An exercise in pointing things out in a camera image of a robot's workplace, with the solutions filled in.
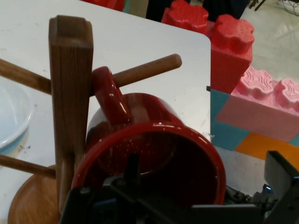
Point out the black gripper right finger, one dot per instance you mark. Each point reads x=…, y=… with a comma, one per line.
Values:
x=285, y=186

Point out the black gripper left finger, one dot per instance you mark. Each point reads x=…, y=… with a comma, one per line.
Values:
x=98, y=210

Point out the red enamel mug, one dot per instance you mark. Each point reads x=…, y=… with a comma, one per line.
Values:
x=151, y=112

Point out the orange foam floor tile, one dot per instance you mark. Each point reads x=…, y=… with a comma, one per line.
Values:
x=264, y=144

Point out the pink foam building block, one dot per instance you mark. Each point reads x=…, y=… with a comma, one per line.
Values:
x=257, y=116

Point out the teal foam block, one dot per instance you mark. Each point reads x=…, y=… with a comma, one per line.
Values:
x=222, y=137

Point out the brown wooden mug tree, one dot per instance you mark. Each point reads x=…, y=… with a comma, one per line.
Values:
x=70, y=93

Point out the black table edge clip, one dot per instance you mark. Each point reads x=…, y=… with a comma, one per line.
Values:
x=208, y=88

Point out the white and blue bowl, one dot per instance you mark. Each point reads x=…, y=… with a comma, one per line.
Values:
x=11, y=116

